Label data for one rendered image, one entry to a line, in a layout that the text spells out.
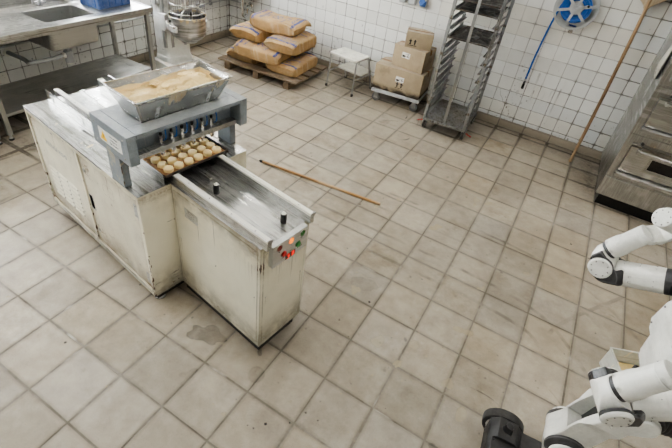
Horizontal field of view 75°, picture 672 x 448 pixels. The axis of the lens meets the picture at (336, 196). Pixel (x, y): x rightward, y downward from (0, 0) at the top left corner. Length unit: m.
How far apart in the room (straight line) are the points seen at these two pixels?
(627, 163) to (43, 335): 4.55
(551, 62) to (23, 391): 5.22
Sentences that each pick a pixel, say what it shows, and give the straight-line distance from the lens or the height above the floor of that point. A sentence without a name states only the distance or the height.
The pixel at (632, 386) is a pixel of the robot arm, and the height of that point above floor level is 1.35.
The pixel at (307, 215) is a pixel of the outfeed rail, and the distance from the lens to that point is 2.19.
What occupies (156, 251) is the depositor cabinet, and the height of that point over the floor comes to 0.43.
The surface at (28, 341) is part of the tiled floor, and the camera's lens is 3.06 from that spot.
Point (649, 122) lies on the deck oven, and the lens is 4.52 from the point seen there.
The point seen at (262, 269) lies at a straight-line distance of 2.17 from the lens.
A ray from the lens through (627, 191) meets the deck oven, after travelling 4.81.
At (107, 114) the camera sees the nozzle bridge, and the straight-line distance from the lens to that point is 2.45.
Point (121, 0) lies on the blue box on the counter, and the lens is 5.36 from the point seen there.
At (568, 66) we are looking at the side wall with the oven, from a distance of 5.46.
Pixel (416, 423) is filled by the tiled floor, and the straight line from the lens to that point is 2.64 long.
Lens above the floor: 2.28
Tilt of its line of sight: 36 degrees down
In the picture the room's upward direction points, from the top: 9 degrees clockwise
